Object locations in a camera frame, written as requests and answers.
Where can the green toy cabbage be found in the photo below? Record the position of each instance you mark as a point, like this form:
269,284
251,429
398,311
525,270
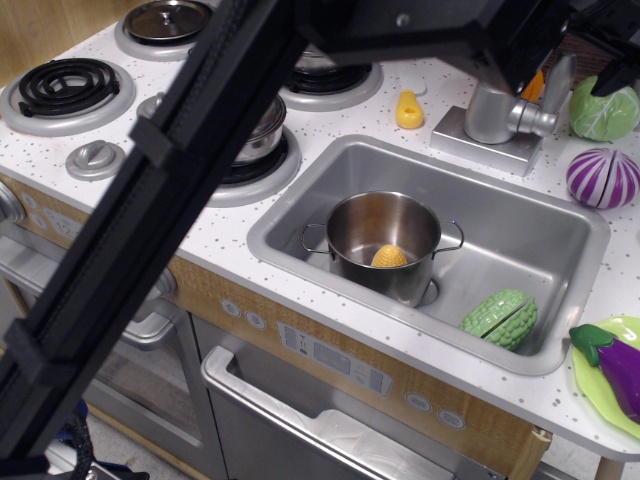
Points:
605,118

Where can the silver faucet lever handle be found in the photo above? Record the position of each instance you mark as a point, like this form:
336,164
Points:
559,81

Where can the grey oven dial left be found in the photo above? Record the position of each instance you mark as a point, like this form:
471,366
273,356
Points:
10,207

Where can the grey stove knob front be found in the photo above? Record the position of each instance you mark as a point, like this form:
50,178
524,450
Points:
95,161

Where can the stainless steel pot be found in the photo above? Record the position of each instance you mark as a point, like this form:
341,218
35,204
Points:
359,225

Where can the lidded steel saucepan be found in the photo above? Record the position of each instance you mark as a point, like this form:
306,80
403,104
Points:
266,135

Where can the silver dishwasher door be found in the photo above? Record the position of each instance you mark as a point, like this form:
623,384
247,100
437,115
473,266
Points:
276,422

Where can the silver toy sink basin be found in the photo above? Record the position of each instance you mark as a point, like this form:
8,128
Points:
495,236

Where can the green toy bitter melon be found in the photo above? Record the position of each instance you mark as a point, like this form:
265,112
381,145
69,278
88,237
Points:
504,319

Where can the light green plate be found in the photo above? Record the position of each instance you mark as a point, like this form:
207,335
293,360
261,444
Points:
592,382

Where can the purple white toy onion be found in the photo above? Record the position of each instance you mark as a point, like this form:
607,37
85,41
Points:
603,178

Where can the purple toy eggplant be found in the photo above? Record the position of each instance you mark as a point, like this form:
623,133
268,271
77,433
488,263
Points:
616,360

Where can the grey oven dial right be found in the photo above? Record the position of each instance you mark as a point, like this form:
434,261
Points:
164,285

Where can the silver toy faucet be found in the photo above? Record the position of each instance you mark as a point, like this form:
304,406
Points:
497,129

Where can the silver oven door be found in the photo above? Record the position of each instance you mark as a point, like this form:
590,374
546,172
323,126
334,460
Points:
150,389

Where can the grey stove knob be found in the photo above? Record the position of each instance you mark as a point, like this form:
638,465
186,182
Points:
148,107
95,161

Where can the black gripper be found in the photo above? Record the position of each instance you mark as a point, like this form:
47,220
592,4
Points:
613,26

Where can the grey stove knob rear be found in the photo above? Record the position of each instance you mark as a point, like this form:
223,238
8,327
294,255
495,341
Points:
148,107

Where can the yellow toy pear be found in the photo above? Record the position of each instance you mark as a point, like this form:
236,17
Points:
409,113

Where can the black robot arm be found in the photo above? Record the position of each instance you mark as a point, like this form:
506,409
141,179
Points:
478,400

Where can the yellow toy corn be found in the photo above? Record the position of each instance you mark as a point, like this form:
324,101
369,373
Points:
389,256

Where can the steel lid on burner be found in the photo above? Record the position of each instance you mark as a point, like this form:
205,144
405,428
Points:
165,21

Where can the grey oven dial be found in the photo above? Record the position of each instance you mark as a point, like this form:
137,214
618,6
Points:
10,207
164,285

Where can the black coil burner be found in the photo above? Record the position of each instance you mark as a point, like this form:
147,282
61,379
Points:
67,86

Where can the open small steel pot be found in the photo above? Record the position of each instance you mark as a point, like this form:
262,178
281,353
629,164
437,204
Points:
315,62

